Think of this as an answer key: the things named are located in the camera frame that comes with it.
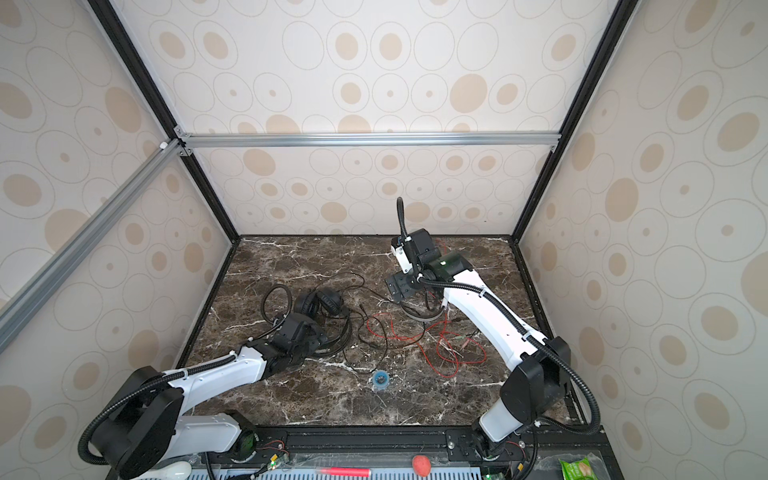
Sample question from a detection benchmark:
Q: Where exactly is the green snack packet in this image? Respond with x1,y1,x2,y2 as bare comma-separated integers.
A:
560,458,597,480

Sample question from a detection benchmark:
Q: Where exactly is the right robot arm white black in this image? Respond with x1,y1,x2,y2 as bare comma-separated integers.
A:
386,225,601,457

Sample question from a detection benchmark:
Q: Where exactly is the black headphones blue headband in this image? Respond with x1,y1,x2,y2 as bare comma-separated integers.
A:
293,287,352,358

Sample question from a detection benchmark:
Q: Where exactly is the horizontal aluminium rail back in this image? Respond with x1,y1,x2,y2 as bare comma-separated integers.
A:
181,131,561,148

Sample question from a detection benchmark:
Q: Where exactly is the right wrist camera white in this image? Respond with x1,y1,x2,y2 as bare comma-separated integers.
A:
391,235,414,274

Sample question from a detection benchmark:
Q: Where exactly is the red ball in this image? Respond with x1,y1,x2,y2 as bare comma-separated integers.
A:
412,455,432,478

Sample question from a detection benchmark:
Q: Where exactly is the blue tape roll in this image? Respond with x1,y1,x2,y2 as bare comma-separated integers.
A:
371,370,390,391

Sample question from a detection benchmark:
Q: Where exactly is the diagonal aluminium rail left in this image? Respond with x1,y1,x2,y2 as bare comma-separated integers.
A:
1,139,182,350

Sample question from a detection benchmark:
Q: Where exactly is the pink red pen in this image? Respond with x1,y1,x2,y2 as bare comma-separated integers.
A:
315,467,372,478

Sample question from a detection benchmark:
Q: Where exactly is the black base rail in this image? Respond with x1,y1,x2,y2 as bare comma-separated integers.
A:
193,425,624,479

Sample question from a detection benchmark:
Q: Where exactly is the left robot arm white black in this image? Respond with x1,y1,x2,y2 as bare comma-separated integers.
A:
77,313,327,479

